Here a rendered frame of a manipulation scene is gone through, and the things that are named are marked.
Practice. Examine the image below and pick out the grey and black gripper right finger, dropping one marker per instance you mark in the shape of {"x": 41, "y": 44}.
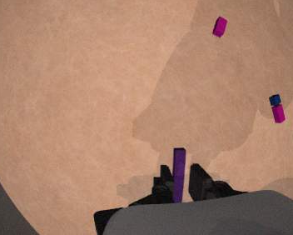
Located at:
{"x": 202, "y": 187}

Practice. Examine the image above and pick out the magenta rectangular block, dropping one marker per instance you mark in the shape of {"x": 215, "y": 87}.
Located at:
{"x": 278, "y": 113}
{"x": 220, "y": 27}

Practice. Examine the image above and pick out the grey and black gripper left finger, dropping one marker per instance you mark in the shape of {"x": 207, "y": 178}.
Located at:
{"x": 162, "y": 192}

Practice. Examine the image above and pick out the purple rod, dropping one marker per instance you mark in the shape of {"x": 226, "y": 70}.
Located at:
{"x": 178, "y": 172}

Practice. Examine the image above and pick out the small blue cube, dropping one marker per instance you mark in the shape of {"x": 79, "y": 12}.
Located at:
{"x": 275, "y": 100}

